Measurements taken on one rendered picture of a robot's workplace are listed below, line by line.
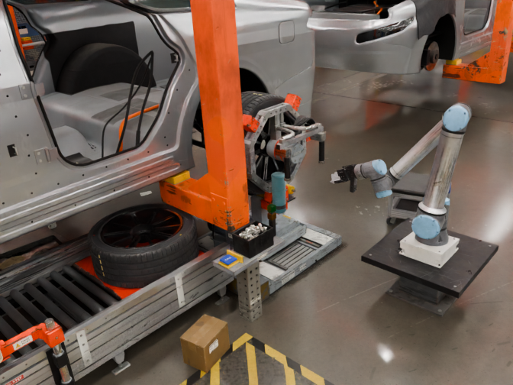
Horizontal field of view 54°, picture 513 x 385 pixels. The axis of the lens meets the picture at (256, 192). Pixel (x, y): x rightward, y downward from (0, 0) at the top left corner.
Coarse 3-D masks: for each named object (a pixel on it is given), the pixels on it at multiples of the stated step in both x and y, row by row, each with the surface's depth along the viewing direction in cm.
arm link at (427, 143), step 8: (440, 120) 271; (432, 128) 274; (440, 128) 268; (424, 136) 277; (432, 136) 272; (416, 144) 280; (424, 144) 275; (432, 144) 274; (408, 152) 283; (416, 152) 279; (424, 152) 277; (400, 160) 287; (408, 160) 283; (416, 160) 282; (392, 168) 291; (400, 168) 287; (408, 168) 285; (392, 176) 290; (400, 176) 290
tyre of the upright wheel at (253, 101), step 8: (248, 96) 315; (256, 96) 312; (264, 96) 311; (272, 96) 314; (280, 96) 320; (248, 104) 308; (256, 104) 305; (264, 104) 310; (272, 104) 315; (248, 112) 302; (256, 112) 307; (248, 184) 318; (256, 192) 327; (264, 192) 333
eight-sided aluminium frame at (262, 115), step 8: (280, 104) 315; (288, 104) 314; (264, 112) 301; (272, 112) 305; (280, 112) 310; (288, 112) 322; (296, 112) 322; (264, 120) 302; (248, 136) 301; (256, 136) 300; (248, 144) 298; (304, 144) 337; (248, 152) 300; (304, 152) 339; (248, 160) 303; (248, 168) 308; (296, 168) 338; (248, 176) 308; (256, 176) 309; (256, 184) 318; (264, 184) 318
